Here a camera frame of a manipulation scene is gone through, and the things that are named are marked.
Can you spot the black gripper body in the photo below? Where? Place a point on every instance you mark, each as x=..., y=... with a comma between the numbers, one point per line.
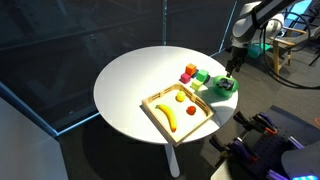
x=238, y=55

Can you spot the white and black checkered dice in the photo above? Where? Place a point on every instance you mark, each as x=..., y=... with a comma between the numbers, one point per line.
x=224, y=84

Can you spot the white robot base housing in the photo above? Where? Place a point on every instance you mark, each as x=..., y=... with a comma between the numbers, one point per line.
x=301, y=163

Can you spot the green plastic bowl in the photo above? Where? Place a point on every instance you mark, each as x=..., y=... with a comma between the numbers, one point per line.
x=230, y=91

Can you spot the green cube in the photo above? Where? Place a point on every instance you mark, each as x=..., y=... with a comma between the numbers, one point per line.
x=202, y=75

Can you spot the blue cube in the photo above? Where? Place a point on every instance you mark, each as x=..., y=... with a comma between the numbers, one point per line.
x=195, y=72

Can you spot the yellow-green cube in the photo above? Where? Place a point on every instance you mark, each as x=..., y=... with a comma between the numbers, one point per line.
x=196, y=84

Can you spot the orange cube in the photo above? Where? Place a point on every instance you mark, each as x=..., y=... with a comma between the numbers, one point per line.
x=190, y=69

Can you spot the pink cube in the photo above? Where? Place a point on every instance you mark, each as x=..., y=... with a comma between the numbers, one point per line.
x=185, y=78

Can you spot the wooden armchair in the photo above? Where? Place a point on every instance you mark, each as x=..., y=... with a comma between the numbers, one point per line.
x=283, y=40

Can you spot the blue clamp with orange trigger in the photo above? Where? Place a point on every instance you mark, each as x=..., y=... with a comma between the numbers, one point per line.
x=238, y=150
x=258, y=121

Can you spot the light wooden tray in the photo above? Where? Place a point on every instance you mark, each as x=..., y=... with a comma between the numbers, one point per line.
x=196, y=128

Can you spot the yellow toy banana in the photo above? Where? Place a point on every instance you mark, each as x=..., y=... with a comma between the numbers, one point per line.
x=169, y=116

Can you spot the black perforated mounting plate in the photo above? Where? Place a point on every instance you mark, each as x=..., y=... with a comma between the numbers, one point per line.
x=290, y=133

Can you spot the white table leg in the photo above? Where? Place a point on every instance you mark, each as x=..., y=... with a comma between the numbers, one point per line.
x=171, y=160

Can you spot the white cabinet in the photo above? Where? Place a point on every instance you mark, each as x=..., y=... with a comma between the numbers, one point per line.
x=26, y=150

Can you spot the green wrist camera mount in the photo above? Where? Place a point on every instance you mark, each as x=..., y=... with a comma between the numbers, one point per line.
x=257, y=50

